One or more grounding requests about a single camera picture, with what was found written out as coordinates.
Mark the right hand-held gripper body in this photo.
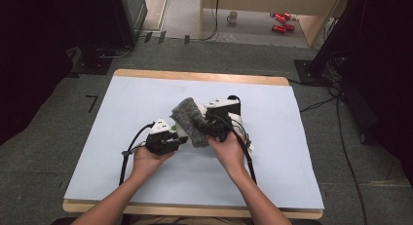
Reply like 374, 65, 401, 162
204, 97, 242, 143

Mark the grey fluffy cloth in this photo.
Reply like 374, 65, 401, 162
169, 96, 212, 149

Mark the wooden cabinet frame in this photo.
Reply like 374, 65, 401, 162
199, 0, 346, 48

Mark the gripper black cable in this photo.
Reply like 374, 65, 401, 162
118, 121, 156, 187
212, 113, 258, 186

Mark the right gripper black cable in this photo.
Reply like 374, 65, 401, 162
212, 113, 258, 186

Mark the black stand base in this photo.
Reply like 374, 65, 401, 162
70, 46, 115, 77
293, 58, 327, 87

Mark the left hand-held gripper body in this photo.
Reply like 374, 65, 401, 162
144, 117, 180, 156

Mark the person's right hand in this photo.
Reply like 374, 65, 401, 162
207, 131, 249, 179

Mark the red can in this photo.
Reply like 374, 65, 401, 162
274, 12, 292, 23
271, 23, 296, 34

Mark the person's left hand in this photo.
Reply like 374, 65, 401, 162
131, 146, 176, 181

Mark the light blue table mat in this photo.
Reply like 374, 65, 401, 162
63, 75, 325, 210

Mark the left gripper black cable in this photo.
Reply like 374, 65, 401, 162
118, 121, 156, 187

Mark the black cabinet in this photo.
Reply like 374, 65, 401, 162
110, 0, 149, 48

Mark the black floor cable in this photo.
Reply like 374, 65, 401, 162
288, 76, 369, 225
191, 0, 221, 42

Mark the wooden table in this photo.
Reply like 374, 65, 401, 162
62, 68, 324, 219

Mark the black curtain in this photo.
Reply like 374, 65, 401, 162
0, 0, 113, 146
319, 0, 413, 177

